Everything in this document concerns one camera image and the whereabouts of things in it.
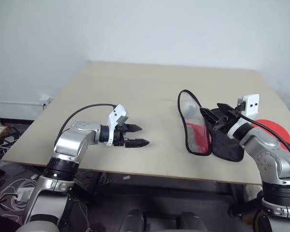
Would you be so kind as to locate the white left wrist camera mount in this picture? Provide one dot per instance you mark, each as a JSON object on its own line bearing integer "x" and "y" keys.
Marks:
{"x": 116, "y": 113}

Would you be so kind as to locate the black table frame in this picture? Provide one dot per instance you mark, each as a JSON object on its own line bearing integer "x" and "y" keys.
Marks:
{"x": 222, "y": 189}

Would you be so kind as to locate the white wall outlet box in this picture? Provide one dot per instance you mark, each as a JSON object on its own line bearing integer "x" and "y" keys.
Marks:
{"x": 45, "y": 100}

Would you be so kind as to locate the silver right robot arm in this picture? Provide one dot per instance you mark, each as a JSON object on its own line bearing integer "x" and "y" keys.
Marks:
{"x": 268, "y": 145}

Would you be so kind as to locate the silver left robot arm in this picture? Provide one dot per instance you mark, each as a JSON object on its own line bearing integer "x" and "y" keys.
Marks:
{"x": 70, "y": 142}

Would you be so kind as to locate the dark grey rounded shape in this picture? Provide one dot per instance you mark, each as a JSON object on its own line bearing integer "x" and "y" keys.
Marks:
{"x": 191, "y": 223}
{"x": 133, "y": 221}

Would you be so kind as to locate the white power adapter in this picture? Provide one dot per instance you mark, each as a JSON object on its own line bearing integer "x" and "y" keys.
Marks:
{"x": 25, "y": 194}

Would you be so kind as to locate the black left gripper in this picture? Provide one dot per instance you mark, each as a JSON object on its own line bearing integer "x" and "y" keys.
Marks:
{"x": 119, "y": 135}

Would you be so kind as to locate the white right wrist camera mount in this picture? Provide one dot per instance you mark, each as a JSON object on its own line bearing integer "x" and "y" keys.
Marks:
{"x": 251, "y": 104}

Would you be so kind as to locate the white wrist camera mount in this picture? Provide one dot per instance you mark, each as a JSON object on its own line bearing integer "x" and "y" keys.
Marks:
{"x": 116, "y": 113}
{"x": 251, "y": 104}

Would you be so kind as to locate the black round object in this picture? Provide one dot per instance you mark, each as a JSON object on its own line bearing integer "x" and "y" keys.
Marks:
{"x": 1, "y": 224}

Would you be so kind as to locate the black mesh zipper pouch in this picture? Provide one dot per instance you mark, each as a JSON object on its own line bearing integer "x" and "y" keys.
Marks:
{"x": 223, "y": 149}

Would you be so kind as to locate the small white label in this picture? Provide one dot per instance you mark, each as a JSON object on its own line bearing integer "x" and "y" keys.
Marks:
{"x": 126, "y": 177}

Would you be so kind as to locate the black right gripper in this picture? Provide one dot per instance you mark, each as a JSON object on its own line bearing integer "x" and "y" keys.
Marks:
{"x": 227, "y": 119}

